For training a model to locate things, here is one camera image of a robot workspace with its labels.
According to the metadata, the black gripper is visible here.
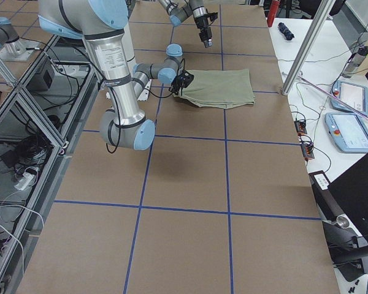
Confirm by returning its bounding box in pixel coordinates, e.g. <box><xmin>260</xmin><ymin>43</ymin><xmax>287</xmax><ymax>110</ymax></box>
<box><xmin>169</xmin><ymin>73</ymin><xmax>186</xmax><ymax>94</ymax></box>
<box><xmin>194</xmin><ymin>13</ymin><xmax>213</xmax><ymax>48</ymax></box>

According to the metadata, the sage green long-sleeve shirt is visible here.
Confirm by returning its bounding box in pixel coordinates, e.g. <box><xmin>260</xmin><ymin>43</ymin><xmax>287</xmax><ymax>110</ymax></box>
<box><xmin>176</xmin><ymin>69</ymin><xmax>256</xmax><ymax>110</ymax></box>

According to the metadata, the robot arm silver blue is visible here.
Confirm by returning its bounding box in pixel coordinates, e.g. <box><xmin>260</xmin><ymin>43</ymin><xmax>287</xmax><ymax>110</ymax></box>
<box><xmin>158</xmin><ymin>0</ymin><xmax>218</xmax><ymax>48</ymax></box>
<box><xmin>39</xmin><ymin>1</ymin><xmax>193</xmax><ymax>150</ymax></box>

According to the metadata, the red cylinder tube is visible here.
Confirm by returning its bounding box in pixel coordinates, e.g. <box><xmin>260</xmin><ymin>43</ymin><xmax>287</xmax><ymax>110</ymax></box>
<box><xmin>267</xmin><ymin>0</ymin><xmax>280</xmax><ymax>28</ymax></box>

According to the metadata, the folded dark blue umbrella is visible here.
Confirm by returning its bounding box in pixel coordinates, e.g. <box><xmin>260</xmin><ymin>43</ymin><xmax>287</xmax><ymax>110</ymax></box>
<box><xmin>277</xmin><ymin>22</ymin><xmax>294</xmax><ymax>41</ymax></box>

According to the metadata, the orange black connector box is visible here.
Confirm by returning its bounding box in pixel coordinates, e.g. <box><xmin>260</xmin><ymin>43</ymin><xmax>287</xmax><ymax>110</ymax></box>
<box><xmin>294</xmin><ymin>120</ymin><xmax>307</xmax><ymax>136</ymax></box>

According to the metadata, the far blue teach pendant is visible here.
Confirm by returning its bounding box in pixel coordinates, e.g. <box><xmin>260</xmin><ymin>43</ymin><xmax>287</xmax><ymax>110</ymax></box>
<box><xmin>331</xmin><ymin>80</ymin><xmax>368</xmax><ymax>115</ymax></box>

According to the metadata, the blue teach pendant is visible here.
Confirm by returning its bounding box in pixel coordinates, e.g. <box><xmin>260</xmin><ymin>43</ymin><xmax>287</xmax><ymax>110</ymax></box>
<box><xmin>331</xmin><ymin>80</ymin><xmax>368</xmax><ymax>115</ymax></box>
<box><xmin>324</xmin><ymin>113</ymin><xmax>368</xmax><ymax>154</ymax></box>

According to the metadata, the near blue teach pendant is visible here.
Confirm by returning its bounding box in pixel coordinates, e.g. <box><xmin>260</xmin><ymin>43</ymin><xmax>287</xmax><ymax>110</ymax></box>
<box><xmin>324</xmin><ymin>113</ymin><xmax>368</xmax><ymax>154</ymax></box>

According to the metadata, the white power strip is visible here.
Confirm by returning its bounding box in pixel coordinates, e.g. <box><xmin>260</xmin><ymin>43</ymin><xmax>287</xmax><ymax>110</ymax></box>
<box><xmin>14</xmin><ymin>172</ymin><xmax>37</xmax><ymax>190</ymax></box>

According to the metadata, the black monitor on stand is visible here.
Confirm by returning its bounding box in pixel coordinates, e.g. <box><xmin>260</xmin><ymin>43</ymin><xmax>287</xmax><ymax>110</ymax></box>
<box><xmin>328</xmin><ymin>153</ymin><xmax>368</xmax><ymax>281</ymax></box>

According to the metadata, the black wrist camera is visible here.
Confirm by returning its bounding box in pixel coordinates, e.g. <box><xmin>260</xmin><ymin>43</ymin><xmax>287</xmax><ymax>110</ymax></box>
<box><xmin>179</xmin><ymin>70</ymin><xmax>194</xmax><ymax>88</ymax></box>
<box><xmin>208</xmin><ymin>12</ymin><xmax>218</xmax><ymax>23</ymax></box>

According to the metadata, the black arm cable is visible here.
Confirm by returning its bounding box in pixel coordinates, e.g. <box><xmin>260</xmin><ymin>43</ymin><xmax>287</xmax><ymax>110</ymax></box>
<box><xmin>105</xmin><ymin>58</ymin><xmax>186</xmax><ymax>154</ymax></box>

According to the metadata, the aluminium frame post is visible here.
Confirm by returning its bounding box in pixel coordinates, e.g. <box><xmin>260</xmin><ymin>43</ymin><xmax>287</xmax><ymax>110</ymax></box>
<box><xmin>282</xmin><ymin>0</ymin><xmax>335</xmax><ymax>96</ymax></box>

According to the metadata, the aluminium frame rail structure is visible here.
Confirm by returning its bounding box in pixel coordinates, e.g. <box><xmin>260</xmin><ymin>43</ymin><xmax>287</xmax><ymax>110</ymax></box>
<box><xmin>0</xmin><ymin>36</ymin><xmax>98</xmax><ymax>293</ymax></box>

